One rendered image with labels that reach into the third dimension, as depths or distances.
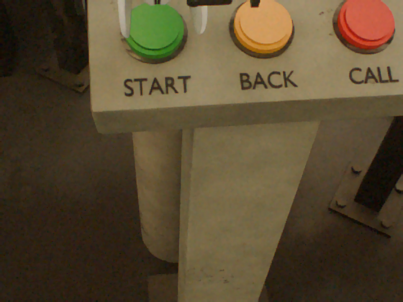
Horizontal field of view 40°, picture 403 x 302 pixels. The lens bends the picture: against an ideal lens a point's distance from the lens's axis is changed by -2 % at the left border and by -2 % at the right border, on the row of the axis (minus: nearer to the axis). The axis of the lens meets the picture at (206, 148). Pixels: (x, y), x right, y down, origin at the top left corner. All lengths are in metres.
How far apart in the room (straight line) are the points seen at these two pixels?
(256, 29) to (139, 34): 0.08
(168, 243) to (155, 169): 0.20
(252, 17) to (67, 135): 0.76
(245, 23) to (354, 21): 0.08
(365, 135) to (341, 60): 0.76
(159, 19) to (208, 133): 0.10
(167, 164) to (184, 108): 0.33
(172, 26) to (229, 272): 0.35
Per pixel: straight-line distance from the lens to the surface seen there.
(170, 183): 0.73
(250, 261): 0.64
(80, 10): 0.22
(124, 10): 0.27
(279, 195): 0.52
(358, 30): 0.41
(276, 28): 0.39
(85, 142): 1.09
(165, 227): 0.84
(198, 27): 0.28
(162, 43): 0.37
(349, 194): 1.05
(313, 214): 1.02
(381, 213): 1.05
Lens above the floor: 0.86
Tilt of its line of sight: 54 degrees down
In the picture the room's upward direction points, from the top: 5 degrees clockwise
